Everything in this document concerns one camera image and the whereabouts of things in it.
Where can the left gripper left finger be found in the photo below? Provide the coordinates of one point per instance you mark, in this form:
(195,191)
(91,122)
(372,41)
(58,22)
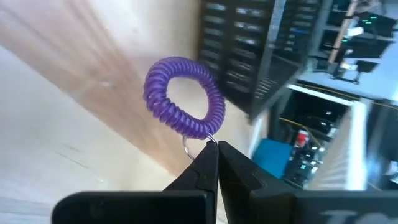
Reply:
(199,180)

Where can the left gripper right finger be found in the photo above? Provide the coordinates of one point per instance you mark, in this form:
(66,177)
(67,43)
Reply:
(245,189)

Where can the blue plastic bin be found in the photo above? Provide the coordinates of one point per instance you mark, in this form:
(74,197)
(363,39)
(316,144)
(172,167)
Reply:
(270,157)

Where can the purple spiral wrist coil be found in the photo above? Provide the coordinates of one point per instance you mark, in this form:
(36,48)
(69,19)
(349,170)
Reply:
(155,93)

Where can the black mesh basket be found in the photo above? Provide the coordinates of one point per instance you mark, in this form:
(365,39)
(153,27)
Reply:
(248,46)

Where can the brown wooden pole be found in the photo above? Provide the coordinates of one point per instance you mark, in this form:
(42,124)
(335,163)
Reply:
(342,34)

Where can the black electronics with green lights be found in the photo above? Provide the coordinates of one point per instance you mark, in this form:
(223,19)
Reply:
(373,28)

